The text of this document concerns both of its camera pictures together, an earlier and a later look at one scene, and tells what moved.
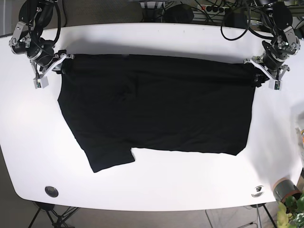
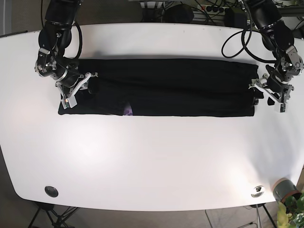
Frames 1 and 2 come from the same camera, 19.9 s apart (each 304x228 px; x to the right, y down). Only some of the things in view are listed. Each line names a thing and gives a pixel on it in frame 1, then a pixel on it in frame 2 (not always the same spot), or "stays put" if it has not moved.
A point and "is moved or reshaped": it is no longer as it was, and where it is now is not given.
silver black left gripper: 25,39 → 63,71
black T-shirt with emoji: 115,102 is moved or reshaped
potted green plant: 290,204 stays put
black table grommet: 51,191 stays put
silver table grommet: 258,191 stays put
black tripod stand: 57,213 stays put
